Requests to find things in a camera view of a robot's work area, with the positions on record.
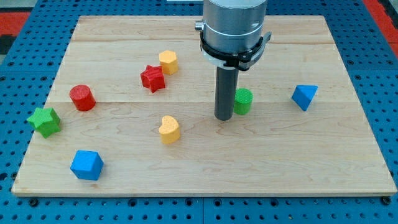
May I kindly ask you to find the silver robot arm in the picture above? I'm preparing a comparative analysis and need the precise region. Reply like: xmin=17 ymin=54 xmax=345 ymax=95
xmin=195 ymin=0 xmax=271 ymax=71

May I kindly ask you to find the red star block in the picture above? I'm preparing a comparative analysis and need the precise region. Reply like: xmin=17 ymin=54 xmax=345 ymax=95
xmin=141 ymin=65 xmax=165 ymax=93

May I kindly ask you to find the green star block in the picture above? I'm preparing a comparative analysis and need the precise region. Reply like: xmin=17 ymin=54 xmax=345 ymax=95
xmin=27 ymin=108 xmax=61 ymax=138

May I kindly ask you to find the yellow heart block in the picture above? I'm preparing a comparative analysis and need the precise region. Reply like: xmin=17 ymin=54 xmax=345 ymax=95
xmin=159 ymin=115 xmax=180 ymax=144

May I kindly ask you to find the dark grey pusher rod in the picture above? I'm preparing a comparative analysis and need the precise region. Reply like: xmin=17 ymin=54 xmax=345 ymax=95
xmin=215 ymin=67 xmax=239 ymax=121

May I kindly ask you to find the green cylinder block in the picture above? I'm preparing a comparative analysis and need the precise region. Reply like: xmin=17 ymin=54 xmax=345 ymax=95
xmin=233 ymin=88 xmax=253 ymax=115

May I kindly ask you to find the yellow hexagon block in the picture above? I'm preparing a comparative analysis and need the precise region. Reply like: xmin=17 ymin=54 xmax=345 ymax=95
xmin=159 ymin=50 xmax=178 ymax=75

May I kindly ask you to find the wooden board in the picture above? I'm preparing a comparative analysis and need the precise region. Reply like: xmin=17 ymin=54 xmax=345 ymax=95
xmin=12 ymin=16 xmax=397 ymax=197

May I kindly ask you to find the blue triangle block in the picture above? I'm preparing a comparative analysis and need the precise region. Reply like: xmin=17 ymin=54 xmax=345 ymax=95
xmin=292 ymin=85 xmax=318 ymax=111

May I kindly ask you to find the red cylinder block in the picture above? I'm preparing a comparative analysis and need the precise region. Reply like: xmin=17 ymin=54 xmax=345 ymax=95
xmin=69 ymin=85 xmax=96 ymax=111

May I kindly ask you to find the blue cube block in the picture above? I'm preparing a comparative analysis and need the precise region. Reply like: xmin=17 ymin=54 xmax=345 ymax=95
xmin=70 ymin=150 xmax=104 ymax=180

